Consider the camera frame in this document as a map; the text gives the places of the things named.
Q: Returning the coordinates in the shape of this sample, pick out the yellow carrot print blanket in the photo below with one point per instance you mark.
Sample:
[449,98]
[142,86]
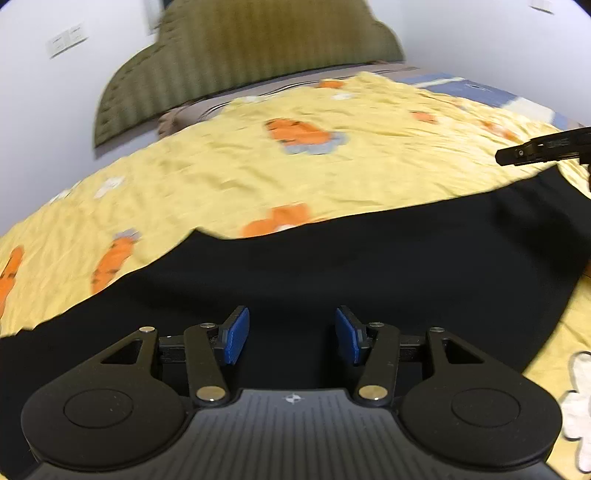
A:
[369,175]

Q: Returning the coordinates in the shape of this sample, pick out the brown striped pillow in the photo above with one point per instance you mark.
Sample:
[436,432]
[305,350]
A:
[184,117]

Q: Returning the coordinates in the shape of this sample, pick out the black pants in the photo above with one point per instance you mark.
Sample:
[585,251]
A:
[369,267]

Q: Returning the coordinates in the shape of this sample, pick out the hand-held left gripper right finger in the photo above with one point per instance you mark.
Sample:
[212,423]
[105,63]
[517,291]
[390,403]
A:
[346,334]

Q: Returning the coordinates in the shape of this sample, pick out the olive striped headboard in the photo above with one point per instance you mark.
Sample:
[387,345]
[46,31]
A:
[240,46]

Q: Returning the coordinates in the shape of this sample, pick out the blue white striped sheet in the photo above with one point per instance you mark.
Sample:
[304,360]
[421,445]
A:
[508,97]

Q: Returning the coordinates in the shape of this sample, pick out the white wall socket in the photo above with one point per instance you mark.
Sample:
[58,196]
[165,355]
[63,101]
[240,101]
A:
[541,4]

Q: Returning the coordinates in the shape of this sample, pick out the white wall switch plate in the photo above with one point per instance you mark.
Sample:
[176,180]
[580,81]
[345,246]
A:
[77,33]
[57,46]

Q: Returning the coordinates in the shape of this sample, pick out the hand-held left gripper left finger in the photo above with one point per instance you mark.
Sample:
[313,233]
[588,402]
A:
[238,334]

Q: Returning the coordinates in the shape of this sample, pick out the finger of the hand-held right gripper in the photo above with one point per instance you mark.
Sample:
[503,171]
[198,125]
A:
[545,146]

